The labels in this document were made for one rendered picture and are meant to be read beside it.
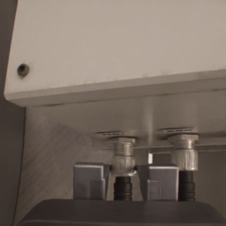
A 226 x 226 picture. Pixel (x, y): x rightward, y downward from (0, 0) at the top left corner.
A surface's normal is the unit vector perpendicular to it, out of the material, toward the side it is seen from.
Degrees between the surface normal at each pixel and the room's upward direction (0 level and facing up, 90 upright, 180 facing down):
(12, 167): 44
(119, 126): 132
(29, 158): 90
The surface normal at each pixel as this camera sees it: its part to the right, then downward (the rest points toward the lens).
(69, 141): -0.34, -0.26
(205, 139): -0.02, 0.96
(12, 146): 0.94, -0.07
